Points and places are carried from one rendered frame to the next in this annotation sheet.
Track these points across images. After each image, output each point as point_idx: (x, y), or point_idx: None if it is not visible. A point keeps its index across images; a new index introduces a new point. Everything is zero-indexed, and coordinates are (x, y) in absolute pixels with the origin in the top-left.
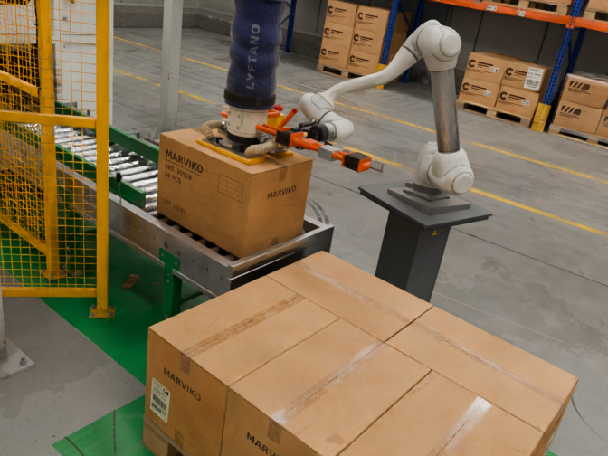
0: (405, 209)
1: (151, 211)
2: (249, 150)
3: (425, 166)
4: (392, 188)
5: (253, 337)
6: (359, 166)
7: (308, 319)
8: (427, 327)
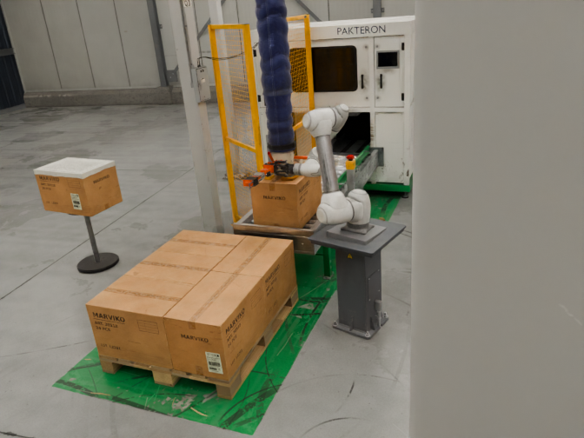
0: (326, 229)
1: None
2: None
3: None
4: None
5: (190, 246)
6: (243, 182)
7: (215, 252)
8: (234, 278)
